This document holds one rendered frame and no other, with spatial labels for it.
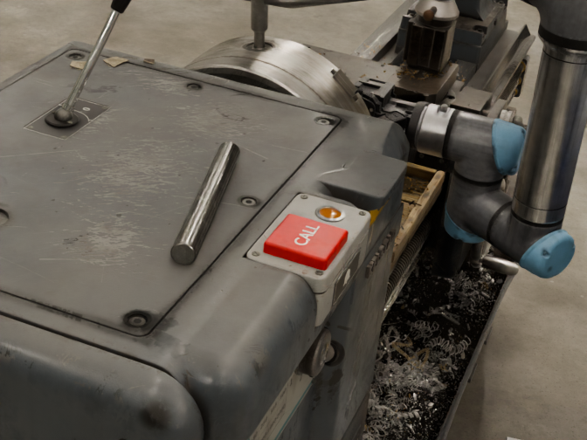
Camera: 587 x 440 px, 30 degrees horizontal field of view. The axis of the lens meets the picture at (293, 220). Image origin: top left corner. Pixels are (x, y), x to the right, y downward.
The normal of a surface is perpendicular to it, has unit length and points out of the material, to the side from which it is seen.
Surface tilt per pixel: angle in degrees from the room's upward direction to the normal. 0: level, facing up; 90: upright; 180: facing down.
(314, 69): 25
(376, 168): 0
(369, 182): 0
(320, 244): 0
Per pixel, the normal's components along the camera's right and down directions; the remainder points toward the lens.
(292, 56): 0.28, -0.79
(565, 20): -0.50, 0.39
